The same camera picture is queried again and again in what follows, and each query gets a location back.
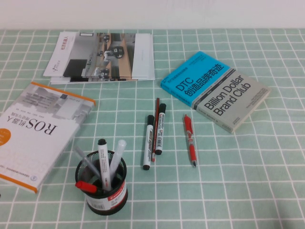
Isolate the red cap black marker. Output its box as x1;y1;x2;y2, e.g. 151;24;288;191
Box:
75;180;106;195

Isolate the red gel pen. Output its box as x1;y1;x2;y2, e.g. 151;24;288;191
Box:
183;114;198;168

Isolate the translucent white pen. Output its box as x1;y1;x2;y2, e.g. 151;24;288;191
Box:
109;139;127;182

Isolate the clear grey pen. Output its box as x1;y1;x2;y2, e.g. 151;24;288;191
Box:
74;146;102;180

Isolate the black mesh pen holder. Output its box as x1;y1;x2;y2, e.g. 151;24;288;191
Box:
74;150;129;216

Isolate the dark red pencil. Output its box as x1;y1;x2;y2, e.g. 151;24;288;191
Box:
151;97;161;163

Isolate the black cap white marker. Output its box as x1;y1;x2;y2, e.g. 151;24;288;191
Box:
142;114;155;171
97;138;113;192
154;103;167;156

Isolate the blue grey Billion Dollar book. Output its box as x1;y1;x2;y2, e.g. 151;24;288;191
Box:
160;51;272;134

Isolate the white orange ROS book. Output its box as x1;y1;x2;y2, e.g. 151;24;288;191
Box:
0;81;97;194

